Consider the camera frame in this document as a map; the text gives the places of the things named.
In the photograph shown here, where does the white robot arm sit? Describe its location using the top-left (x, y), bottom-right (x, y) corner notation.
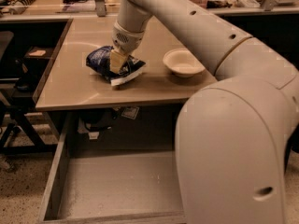
top-left (113, 0), bottom-right (299, 224)

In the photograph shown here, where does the grey cabinet with tabletop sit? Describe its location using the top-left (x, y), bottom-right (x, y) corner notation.
top-left (36, 17), bottom-right (216, 150)

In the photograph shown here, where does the blue chip bag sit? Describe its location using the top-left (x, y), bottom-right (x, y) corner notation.
top-left (86, 46), bottom-right (146, 87)

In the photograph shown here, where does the open grey drawer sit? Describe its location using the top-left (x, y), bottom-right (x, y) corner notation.
top-left (37, 111), bottom-right (186, 224)

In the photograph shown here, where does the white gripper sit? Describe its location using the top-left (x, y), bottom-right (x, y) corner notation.
top-left (110, 21), bottom-right (144, 74)

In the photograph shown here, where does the white paper bowl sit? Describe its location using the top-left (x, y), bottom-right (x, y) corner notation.
top-left (163, 49), bottom-right (206, 77)

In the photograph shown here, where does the black office chair left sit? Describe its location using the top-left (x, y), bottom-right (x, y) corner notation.
top-left (0, 30), bottom-right (56, 154)

